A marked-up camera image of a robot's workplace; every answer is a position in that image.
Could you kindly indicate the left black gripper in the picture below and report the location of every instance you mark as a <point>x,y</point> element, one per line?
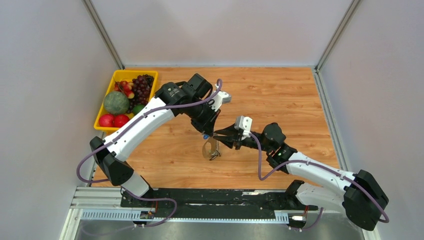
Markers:
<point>208,126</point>

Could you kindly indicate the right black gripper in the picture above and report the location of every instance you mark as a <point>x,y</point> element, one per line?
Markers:
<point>229,141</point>

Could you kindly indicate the silver carabiner keyring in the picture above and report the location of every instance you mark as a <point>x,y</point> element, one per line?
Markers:
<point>206,148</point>

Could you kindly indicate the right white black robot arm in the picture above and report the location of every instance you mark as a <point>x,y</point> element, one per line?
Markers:
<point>356,195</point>

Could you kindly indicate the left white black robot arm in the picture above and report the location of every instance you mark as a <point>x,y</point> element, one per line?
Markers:
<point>112,152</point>

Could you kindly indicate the green lime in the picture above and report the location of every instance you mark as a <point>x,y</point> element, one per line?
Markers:
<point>137,109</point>

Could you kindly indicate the dark purple grape bunch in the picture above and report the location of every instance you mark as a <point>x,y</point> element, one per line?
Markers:
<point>139,94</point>

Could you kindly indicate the right red apple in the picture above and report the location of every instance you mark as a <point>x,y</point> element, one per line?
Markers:
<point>120,120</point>

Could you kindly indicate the red apple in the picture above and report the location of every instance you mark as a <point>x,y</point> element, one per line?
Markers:
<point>120,120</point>
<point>106,120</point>

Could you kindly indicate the green melon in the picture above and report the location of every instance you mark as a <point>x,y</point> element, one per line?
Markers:
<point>116,103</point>

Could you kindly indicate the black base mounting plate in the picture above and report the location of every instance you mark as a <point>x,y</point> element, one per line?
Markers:
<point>202,203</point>

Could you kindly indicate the left red apple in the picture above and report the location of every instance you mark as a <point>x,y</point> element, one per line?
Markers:
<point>106,120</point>

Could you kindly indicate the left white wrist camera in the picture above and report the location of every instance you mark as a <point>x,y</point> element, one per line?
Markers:
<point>220,98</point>

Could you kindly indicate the aluminium frame rail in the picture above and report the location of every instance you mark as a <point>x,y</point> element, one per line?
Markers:
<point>109,213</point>

